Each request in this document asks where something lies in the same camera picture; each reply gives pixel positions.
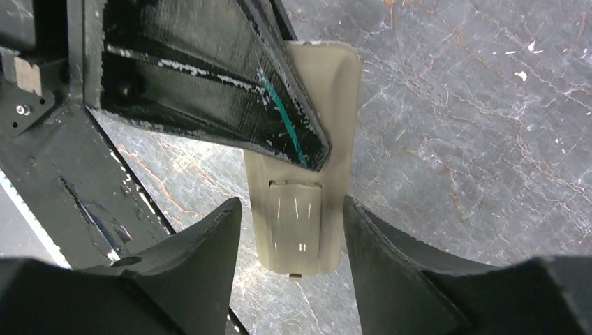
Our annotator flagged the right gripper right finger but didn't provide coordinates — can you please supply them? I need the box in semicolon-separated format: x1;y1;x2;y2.
343;196;591;334

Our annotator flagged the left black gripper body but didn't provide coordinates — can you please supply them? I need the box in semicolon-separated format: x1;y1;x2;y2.
1;1;104;139

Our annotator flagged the white cable duct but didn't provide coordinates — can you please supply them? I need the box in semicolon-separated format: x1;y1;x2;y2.
1;172;71;269

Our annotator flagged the beige remote control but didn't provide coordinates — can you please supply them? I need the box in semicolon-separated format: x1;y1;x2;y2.
244;40;362;278

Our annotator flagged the beige battery cover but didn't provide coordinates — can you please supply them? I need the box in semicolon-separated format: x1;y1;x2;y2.
267;181;322;281

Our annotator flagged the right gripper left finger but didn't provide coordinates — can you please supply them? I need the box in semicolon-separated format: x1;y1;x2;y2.
1;198;243;334

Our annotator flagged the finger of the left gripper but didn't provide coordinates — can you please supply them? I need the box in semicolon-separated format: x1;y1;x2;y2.
100;1;332;171

